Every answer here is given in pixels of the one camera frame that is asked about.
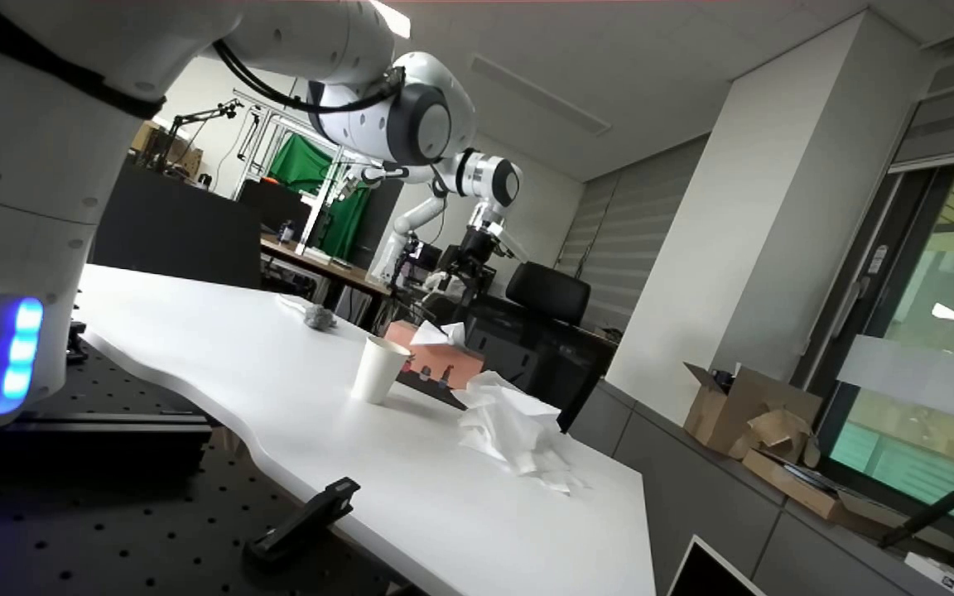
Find flat cardboard piece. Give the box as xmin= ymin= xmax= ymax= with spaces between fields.
xmin=739 ymin=448 xmax=851 ymax=522

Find white flat device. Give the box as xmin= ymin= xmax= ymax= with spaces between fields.
xmin=902 ymin=548 xmax=954 ymax=596

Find black perforated breadboard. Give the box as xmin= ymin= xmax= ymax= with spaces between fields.
xmin=0 ymin=323 xmax=415 ymax=596

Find white paper cup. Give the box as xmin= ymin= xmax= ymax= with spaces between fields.
xmin=348 ymin=333 xmax=415 ymax=406

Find white tissue piece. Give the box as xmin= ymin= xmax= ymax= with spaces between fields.
xmin=406 ymin=319 xmax=470 ymax=351
xmin=474 ymin=367 xmax=565 ymax=481

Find open cardboard box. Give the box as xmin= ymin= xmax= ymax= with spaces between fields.
xmin=683 ymin=361 xmax=828 ymax=466

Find crumpled white tissue pile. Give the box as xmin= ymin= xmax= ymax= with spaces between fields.
xmin=453 ymin=394 xmax=583 ymax=495

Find black clamp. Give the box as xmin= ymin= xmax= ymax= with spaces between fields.
xmin=241 ymin=474 xmax=365 ymax=566

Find black desk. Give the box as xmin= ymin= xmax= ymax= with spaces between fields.
xmin=431 ymin=292 xmax=621 ymax=436

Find wooden desk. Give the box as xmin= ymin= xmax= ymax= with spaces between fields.
xmin=259 ymin=233 xmax=393 ymax=307

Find white metal frame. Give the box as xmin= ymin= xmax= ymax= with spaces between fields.
xmin=228 ymin=87 xmax=293 ymax=168

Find black cabinet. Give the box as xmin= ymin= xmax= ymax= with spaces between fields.
xmin=86 ymin=151 xmax=298 ymax=292

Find green cloth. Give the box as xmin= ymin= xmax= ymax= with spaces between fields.
xmin=269 ymin=128 xmax=374 ymax=260

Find gray low cabinet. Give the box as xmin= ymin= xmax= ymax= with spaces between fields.
xmin=569 ymin=378 xmax=954 ymax=596

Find salmon tissue box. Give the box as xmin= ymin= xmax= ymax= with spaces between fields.
xmin=376 ymin=314 xmax=489 ymax=414

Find brown boxes on cabinet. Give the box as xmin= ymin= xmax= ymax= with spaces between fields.
xmin=127 ymin=123 xmax=204 ymax=180

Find black office chair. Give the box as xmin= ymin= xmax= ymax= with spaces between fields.
xmin=503 ymin=258 xmax=594 ymax=329

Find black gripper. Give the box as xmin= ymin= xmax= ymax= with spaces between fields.
xmin=418 ymin=225 xmax=503 ymax=307

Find black tripod leg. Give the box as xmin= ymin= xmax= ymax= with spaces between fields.
xmin=874 ymin=457 xmax=954 ymax=552

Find black screen with white frame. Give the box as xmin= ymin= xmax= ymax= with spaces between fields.
xmin=666 ymin=532 xmax=768 ymax=596

